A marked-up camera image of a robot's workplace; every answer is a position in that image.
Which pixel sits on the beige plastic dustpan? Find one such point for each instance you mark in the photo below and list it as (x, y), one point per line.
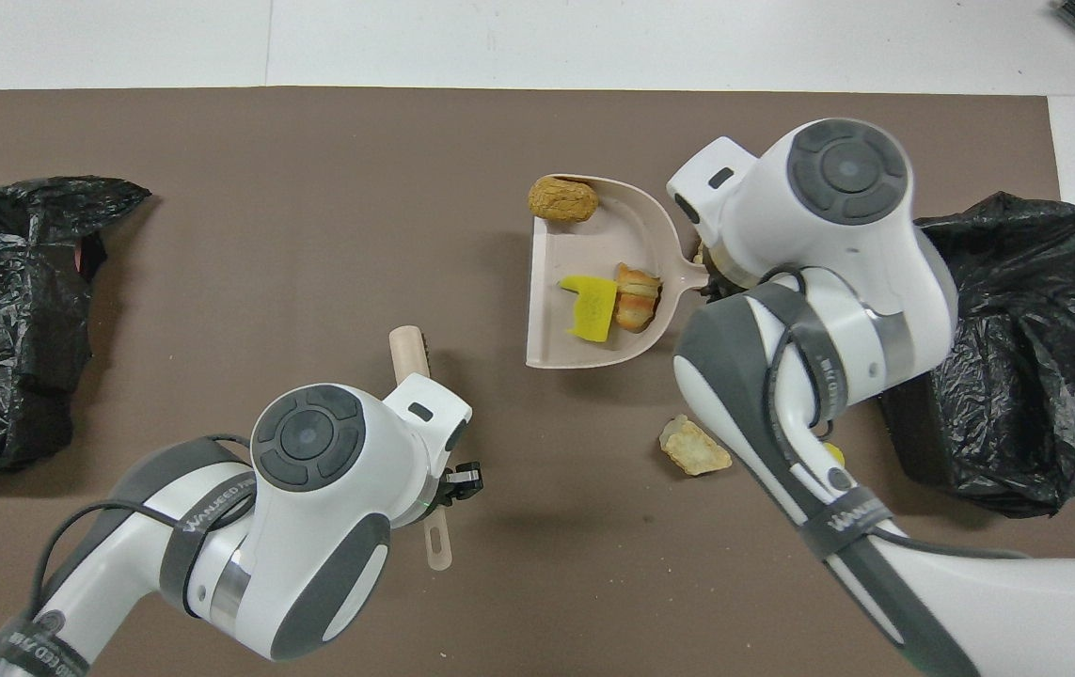
(593, 249)

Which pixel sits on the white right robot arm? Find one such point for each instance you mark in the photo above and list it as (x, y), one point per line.
(847, 169)

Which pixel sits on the yellow sponge piece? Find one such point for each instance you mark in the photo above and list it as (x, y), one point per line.
(593, 315)
(836, 455)

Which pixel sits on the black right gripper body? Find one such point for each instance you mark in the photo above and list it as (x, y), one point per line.
(720, 287)

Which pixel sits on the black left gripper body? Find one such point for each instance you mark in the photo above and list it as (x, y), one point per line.
(464, 481)

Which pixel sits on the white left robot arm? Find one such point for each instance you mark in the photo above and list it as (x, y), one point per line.
(307, 437)

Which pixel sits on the brown table mat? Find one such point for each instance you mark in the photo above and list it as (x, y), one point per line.
(311, 188)

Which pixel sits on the brown foam nugget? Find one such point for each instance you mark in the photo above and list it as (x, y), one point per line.
(562, 200)

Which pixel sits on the pink bin under bag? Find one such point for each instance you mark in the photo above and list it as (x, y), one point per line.
(78, 256)

